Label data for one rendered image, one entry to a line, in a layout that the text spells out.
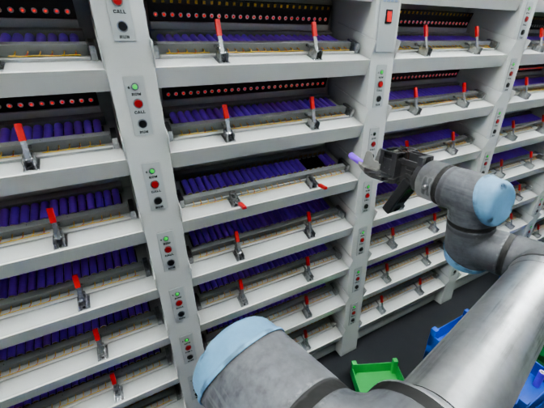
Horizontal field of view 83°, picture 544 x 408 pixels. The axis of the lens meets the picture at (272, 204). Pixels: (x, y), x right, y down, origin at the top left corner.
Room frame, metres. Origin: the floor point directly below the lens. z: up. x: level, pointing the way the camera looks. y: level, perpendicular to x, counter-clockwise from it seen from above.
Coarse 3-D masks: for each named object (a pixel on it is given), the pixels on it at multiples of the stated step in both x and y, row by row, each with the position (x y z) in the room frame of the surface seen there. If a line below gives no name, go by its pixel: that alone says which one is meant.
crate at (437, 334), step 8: (464, 312) 0.86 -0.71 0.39; (456, 320) 0.84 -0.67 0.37; (432, 328) 0.78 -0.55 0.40; (440, 328) 0.80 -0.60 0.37; (448, 328) 0.82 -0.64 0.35; (432, 336) 0.77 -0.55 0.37; (440, 336) 0.81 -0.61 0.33; (432, 344) 0.76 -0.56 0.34; (536, 368) 0.65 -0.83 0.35; (528, 376) 0.64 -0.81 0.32; (528, 384) 0.62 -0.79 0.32; (528, 392) 0.59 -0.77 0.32; (536, 392) 0.59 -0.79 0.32; (520, 400) 0.53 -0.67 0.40; (528, 400) 0.52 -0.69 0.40; (536, 400) 0.54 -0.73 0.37
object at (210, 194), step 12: (324, 168) 0.99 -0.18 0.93; (336, 168) 1.00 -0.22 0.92; (264, 180) 0.89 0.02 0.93; (276, 180) 0.90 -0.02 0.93; (288, 180) 0.92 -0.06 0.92; (204, 192) 0.81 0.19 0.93; (216, 192) 0.81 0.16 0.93; (228, 192) 0.83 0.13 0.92; (240, 192) 0.84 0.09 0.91; (204, 204) 0.78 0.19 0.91
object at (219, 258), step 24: (264, 216) 0.97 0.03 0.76; (288, 216) 0.98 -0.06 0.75; (312, 216) 0.99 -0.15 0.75; (336, 216) 1.03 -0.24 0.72; (192, 240) 0.84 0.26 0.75; (216, 240) 0.84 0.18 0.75; (240, 240) 0.86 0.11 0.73; (264, 240) 0.87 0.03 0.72; (288, 240) 0.89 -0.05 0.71; (312, 240) 0.91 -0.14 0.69; (192, 264) 0.77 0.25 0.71; (216, 264) 0.77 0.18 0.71; (240, 264) 0.79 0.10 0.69
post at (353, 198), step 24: (336, 0) 1.15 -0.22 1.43; (336, 24) 1.14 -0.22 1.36; (360, 24) 1.04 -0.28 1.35; (360, 96) 1.01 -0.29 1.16; (384, 96) 1.02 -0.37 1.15; (384, 120) 1.03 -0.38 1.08; (360, 144) 0.99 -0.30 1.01; (360, 192) 1.00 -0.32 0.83; (360, 216) 1.00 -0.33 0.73; (360, 264) 1.01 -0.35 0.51; (360, 288) 1.02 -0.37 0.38; (336, 312) 1.04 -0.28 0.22; (360, 312) 1.03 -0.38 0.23
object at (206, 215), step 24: (336, 144) 1.10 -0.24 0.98; (312, 168) 1.02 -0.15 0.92; (360, 168) 0.98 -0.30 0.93; (264, 192) 0.87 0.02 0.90; (288, 192) 0.88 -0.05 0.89; (312, 192) 0.91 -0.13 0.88; (336, 192) 0.96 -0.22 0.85; (192, 216) 0.74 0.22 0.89; (216, 216) 0.76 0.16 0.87; (240, 216) 0.81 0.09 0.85
